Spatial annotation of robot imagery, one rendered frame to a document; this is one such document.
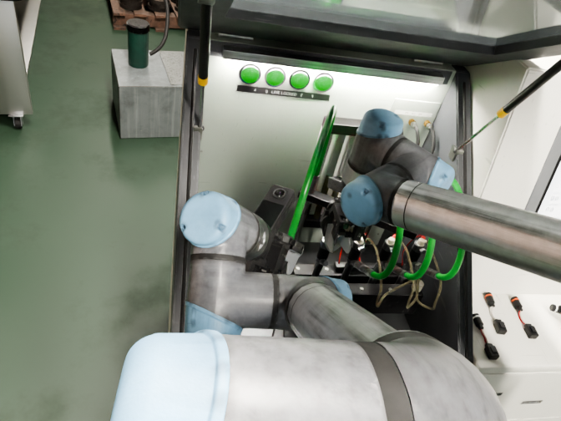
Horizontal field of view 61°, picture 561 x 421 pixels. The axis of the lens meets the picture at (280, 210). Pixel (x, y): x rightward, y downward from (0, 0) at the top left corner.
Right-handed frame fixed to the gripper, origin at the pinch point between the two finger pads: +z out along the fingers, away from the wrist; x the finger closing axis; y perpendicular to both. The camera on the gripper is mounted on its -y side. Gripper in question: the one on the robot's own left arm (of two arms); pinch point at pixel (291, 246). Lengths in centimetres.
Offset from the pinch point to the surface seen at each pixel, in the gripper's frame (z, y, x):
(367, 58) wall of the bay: 14, -50, -2
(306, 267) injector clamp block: 31.0, 1.8, -5.5
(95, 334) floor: 87, 56, -104
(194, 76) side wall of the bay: -6.9, -28.2, -31.3
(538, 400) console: 63, 15, 57
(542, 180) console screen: 35, -36, 42
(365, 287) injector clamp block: 35.8, 1.8, 9.5
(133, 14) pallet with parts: 225, -174, -301
